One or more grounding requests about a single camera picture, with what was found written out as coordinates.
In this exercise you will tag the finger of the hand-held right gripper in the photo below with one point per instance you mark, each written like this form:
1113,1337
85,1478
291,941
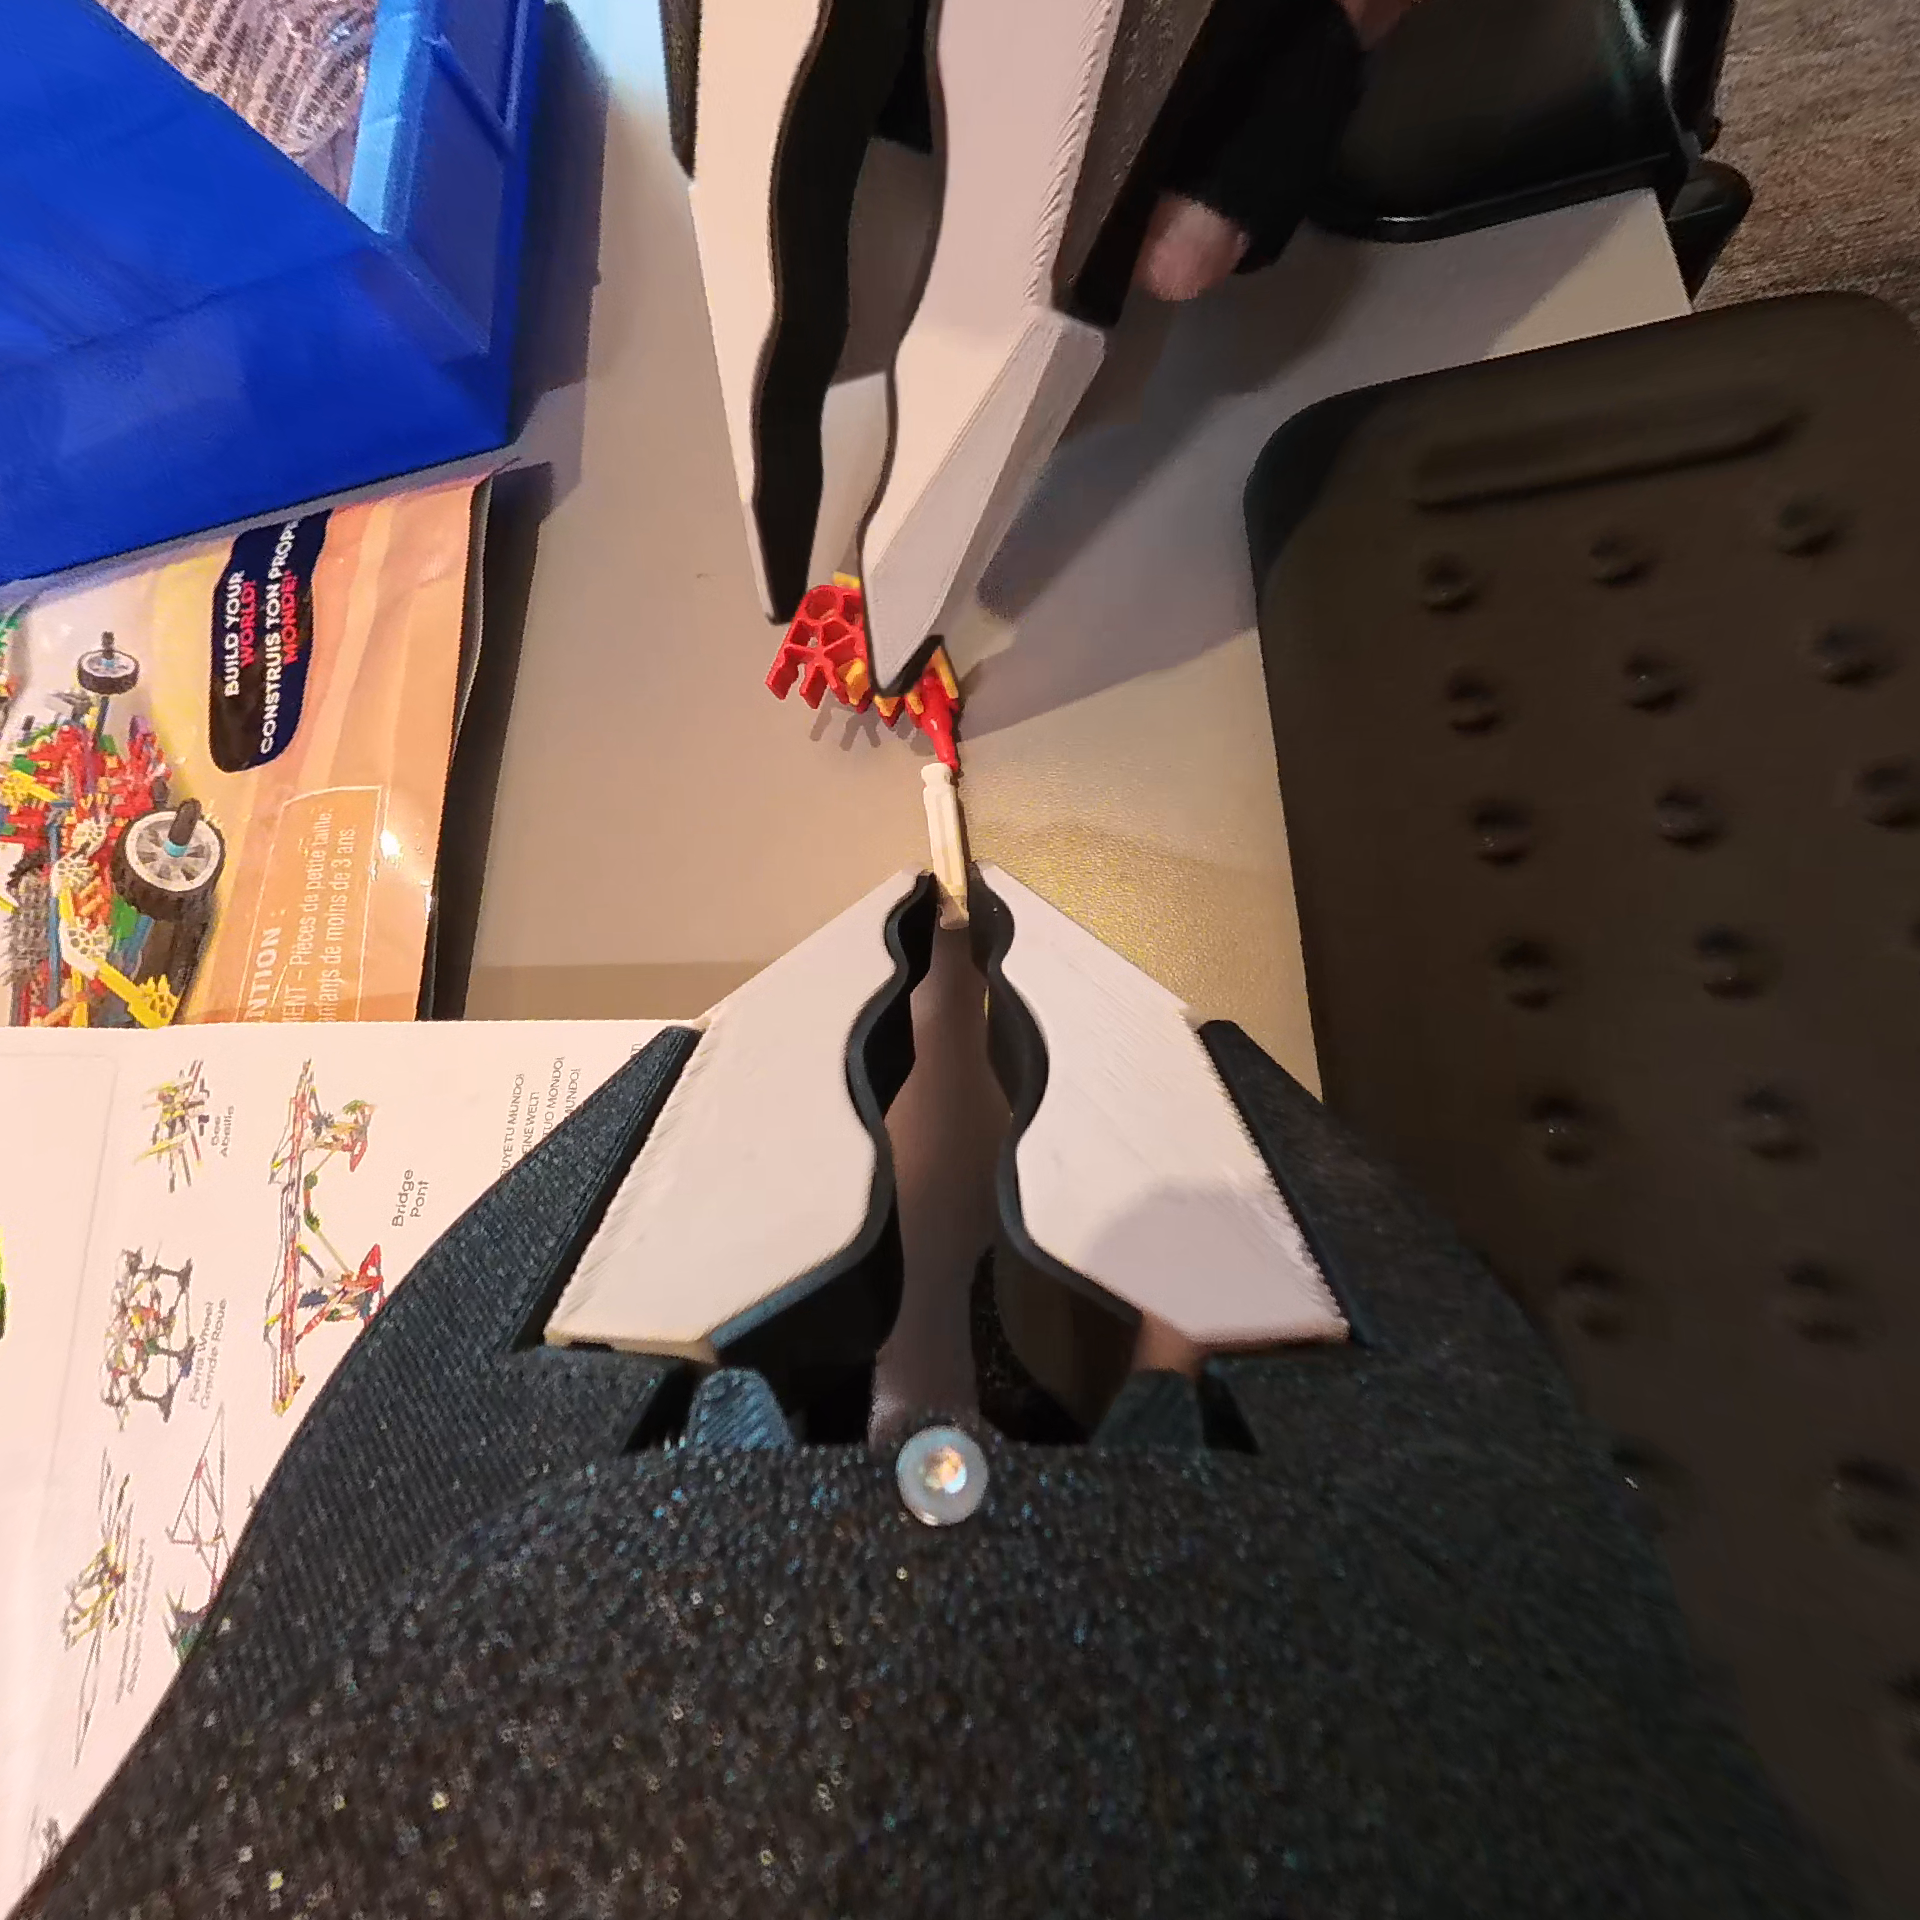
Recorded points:
1005,299
744,224

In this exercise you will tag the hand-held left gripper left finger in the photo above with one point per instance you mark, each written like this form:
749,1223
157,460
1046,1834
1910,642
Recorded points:
735,1170

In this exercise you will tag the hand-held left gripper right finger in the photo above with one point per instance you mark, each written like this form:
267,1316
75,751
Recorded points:
1154,1170

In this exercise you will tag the white toy rod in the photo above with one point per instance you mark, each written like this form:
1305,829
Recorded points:
941,839

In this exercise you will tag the red toy connector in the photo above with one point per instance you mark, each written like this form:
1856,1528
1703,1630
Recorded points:
810,647

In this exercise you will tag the yellow toy connector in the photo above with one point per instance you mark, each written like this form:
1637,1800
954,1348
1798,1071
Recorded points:
867,685

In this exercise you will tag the person's right hand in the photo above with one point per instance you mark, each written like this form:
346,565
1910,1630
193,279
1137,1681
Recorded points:
1199,252

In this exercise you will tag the clear plastic bag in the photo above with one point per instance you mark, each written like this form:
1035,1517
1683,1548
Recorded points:
322,91

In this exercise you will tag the white printed instruction leaflet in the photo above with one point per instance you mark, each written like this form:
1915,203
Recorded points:
223,1277

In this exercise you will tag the black dimpled office chair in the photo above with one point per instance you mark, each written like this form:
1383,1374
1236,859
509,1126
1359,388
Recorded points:
1649,899

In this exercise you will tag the blue plastic storage bin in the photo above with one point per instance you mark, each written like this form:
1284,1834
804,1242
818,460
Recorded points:
179,299

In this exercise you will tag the orange printed toy packaging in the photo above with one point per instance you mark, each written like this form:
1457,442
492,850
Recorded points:
298,751

